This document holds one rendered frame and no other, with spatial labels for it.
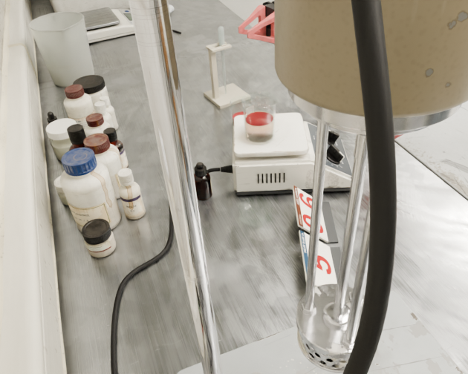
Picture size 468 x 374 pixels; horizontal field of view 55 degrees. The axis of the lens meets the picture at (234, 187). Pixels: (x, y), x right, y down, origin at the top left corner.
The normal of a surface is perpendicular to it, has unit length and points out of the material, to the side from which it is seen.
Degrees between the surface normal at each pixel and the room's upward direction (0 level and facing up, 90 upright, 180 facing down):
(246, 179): 90
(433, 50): 90
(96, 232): 0
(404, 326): 0
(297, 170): 90
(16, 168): 0
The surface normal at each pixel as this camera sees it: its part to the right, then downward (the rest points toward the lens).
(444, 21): 0.15, 0.62
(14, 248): -0.06, -0.77
